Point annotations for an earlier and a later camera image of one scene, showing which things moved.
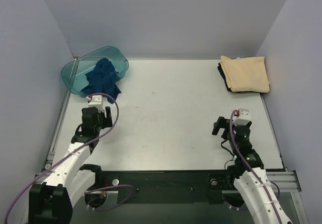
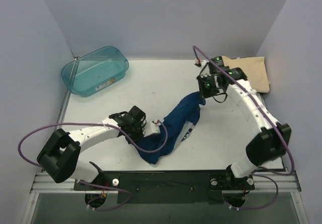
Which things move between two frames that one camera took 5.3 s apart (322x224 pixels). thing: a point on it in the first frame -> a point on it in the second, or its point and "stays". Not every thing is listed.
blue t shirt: x=102 y=78 -> x=179 y=123
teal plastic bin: x=73 y=75 stays
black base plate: x=197 y=186 stays
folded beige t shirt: x=247 y=74 stays
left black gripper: x=107 y=118 -> x=137 y=134
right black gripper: x=221 y=126 -> x=204 y=90
